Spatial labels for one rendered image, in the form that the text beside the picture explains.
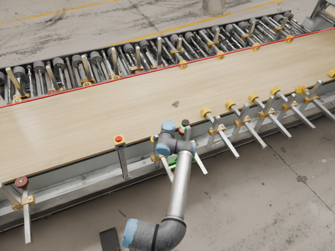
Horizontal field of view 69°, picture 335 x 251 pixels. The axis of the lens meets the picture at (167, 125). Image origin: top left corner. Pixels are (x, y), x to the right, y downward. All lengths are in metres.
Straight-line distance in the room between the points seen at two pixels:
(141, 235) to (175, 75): 1.77
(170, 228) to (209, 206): 1.65
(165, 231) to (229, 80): 1.81
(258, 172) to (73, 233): 2.08
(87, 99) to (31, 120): 0.49
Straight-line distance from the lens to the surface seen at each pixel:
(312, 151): 3.54
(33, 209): 2.12
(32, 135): 2.22
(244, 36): 3.15
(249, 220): 2.78
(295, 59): 3.14
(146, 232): 1.09
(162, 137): 1.46
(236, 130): 2.18
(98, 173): 2.18
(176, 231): 1.11
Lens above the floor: 2.50
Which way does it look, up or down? 51 degrees down
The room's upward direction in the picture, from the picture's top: 3 degrees clockwise
